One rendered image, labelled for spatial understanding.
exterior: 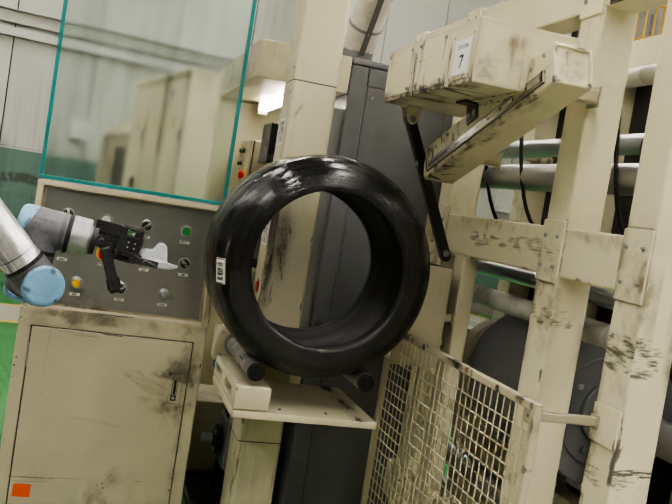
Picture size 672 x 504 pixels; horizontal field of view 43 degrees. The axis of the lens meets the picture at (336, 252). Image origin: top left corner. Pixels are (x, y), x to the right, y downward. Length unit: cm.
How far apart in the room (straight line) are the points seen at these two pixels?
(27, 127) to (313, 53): 901
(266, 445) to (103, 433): 51
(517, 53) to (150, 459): 162
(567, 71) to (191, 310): 139
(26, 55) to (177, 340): 889
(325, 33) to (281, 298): 76
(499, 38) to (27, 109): 967
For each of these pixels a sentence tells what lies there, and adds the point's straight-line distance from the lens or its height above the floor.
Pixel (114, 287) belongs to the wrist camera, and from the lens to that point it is 209.
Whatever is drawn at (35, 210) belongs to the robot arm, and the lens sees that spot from 207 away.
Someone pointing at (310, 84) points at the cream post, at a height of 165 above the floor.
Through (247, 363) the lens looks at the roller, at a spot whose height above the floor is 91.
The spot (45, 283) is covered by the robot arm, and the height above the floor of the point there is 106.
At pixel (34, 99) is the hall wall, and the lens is 1132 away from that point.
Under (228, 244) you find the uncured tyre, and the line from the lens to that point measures 202.
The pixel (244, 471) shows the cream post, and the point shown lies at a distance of 254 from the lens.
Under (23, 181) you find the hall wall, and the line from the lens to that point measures 1123.
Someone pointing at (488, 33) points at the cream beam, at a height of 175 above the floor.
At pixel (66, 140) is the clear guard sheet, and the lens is 263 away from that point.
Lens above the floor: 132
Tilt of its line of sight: 3 degrees down
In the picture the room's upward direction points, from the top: 9 degrees clockwise
